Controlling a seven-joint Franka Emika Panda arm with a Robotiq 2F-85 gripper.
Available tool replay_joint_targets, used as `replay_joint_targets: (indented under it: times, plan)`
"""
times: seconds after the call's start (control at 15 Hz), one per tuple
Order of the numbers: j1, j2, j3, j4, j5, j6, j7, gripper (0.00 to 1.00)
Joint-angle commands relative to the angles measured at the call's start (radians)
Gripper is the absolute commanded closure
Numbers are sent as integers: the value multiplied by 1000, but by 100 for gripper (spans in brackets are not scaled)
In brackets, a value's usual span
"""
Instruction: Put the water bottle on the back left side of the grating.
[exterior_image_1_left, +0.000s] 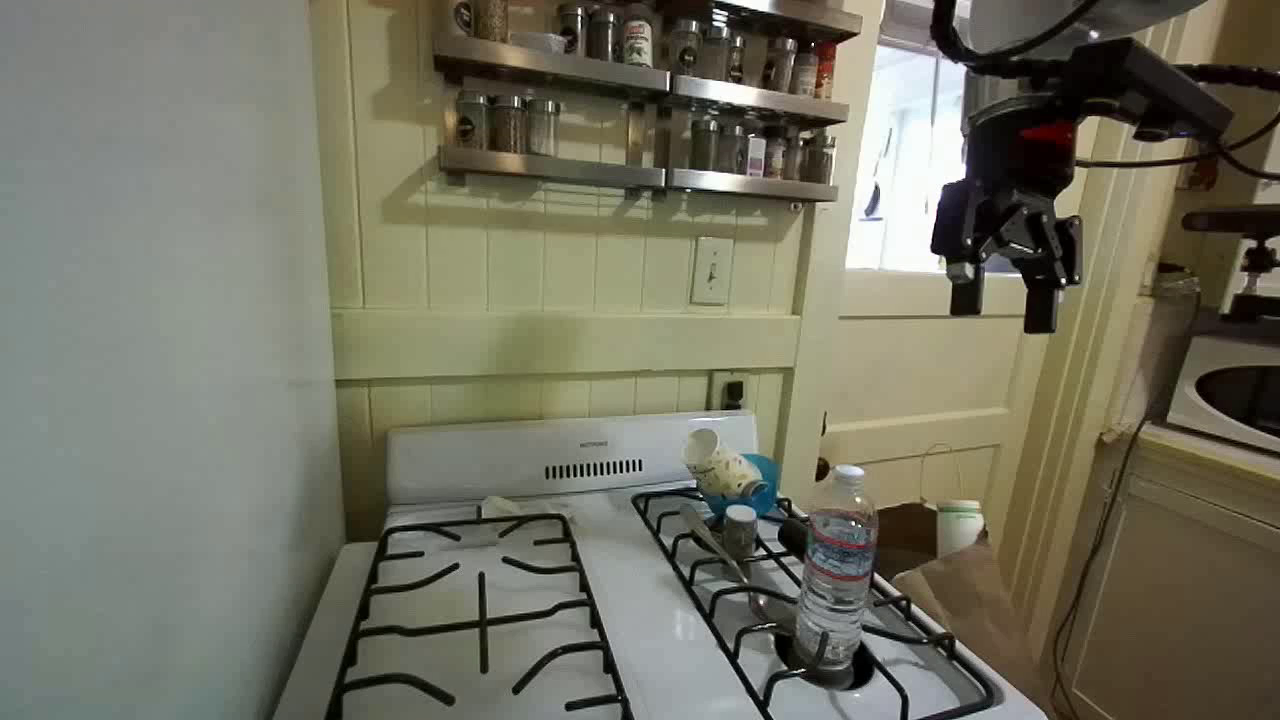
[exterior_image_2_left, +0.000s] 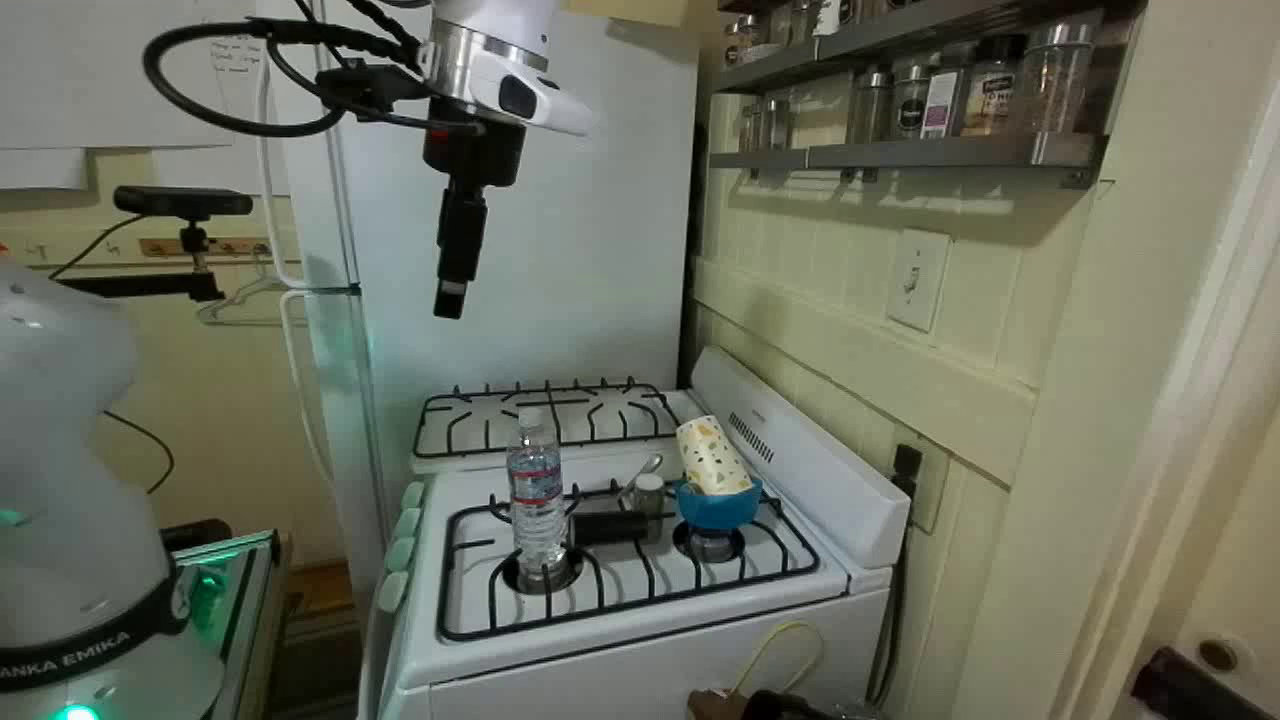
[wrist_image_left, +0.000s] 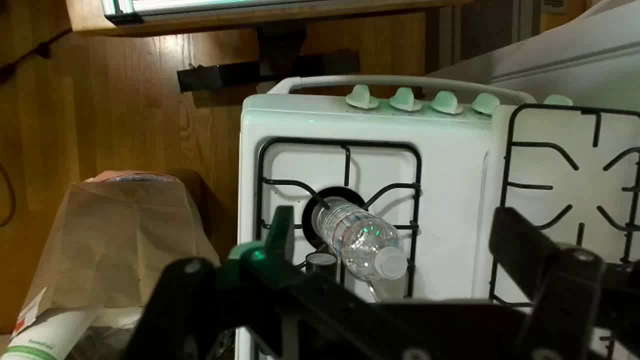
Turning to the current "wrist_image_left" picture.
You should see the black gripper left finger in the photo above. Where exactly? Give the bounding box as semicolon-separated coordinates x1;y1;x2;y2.
122;256;294;360

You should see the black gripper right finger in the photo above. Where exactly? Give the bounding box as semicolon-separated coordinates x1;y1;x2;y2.
487;209;640;360

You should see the clear plastic water bottle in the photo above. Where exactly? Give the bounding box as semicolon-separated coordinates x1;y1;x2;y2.
311;196;408;282

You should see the black right stove grating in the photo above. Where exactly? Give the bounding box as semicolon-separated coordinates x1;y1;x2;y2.
487;103;640;308

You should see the black stove grating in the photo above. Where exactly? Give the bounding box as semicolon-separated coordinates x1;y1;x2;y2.
247;139;421;300
487;103;640;308

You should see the black left stove grating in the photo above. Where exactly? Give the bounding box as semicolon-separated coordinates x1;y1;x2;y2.
247;139;421;300

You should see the brown paper bag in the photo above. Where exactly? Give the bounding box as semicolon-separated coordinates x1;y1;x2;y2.
1;170;217;360

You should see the white gas stove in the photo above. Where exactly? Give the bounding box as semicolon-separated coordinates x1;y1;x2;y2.
233;75;640;360

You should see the white stove knob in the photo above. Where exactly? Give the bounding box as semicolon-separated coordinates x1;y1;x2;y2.
390;86;421;113
429;90;462;116
471;92;499;116
345;85;377;110

